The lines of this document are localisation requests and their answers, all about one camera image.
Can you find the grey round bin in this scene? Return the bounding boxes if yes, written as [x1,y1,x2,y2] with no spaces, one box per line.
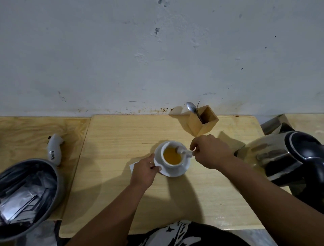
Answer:
[0,159,64,243]

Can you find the pile of silver foil packets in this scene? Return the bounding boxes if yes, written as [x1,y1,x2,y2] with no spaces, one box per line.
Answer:
[0,170,52,226]

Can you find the person's left hand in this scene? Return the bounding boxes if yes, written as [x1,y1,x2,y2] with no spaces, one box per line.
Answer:
[130,153,162,189]

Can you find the person's left forearm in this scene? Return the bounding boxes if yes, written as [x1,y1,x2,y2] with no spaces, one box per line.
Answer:
[65,183,153,246]

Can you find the person's right hand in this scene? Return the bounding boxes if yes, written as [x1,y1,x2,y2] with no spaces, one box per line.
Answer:
[189,134,236,170]

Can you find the thin dark utensil handle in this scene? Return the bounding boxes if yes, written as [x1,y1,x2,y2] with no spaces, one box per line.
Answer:
[196,100,203,123]

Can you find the white cup of tea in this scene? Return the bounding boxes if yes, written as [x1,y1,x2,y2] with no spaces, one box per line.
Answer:
[160,141,191,169]

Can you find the stainless steel electric kettle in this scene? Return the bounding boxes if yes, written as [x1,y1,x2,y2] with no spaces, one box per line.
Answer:
[234,123,324,214]

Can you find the grey metal object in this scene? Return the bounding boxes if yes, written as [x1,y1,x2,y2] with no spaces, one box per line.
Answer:
[260,114,289,136]

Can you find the white handheld gadget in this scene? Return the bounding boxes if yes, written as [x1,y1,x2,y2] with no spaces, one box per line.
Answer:
[47,133,64,167]

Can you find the white saucer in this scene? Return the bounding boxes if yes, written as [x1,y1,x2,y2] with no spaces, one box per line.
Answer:
[154,141,191,177]

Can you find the person's right forearm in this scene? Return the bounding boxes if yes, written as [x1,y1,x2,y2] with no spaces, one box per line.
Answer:
[218,152,324,246]

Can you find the wooden utensil holder box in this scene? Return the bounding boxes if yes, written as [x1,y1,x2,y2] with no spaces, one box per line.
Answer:
[187,105,220,137]

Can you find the black and white printed garment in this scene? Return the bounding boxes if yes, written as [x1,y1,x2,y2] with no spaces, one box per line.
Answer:
[126,220,251,246]

